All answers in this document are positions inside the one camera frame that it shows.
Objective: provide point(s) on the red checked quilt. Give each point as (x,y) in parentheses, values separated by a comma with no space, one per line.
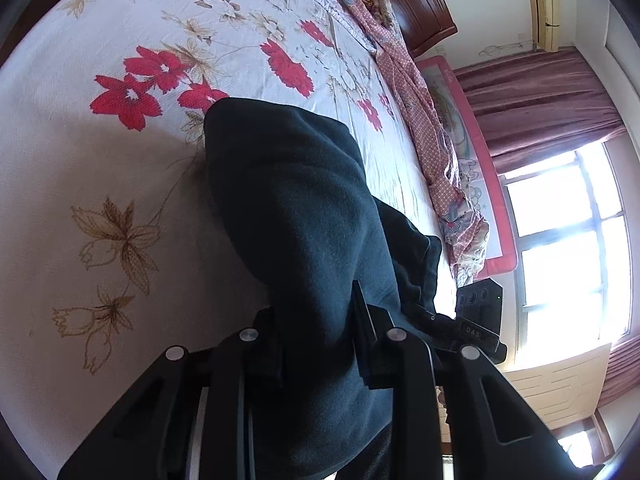
(430,125)

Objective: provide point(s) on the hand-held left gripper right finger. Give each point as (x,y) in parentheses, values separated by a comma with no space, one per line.
(380,350)

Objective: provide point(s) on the red-brown wooden headboard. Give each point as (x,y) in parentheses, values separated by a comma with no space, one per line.
(415,0)

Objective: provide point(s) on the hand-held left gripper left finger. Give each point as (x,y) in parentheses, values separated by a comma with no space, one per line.
(230,380)

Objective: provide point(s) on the bed with floral sheet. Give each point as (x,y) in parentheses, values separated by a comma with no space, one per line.
(125,185)

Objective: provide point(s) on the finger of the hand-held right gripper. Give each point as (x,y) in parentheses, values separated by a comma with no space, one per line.
(465,337)

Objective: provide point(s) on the brown patterned pillow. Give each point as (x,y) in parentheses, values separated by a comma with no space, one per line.
(380,2)

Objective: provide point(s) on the wall air conditioner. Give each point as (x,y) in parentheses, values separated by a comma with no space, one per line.
(545,15)

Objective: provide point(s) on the light wooden cabinet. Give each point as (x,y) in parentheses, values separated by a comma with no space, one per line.
(555,385)

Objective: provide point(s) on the pink bed guard rail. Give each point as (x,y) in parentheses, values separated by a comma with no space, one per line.
(480,170)

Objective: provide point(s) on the dark navy pants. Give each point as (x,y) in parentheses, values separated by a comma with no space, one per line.
(300,210)

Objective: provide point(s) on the mauve curtain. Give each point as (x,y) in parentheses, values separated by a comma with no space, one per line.
(622,370)
(540,100)

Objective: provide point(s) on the window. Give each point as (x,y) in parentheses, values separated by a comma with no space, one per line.
(575,240)

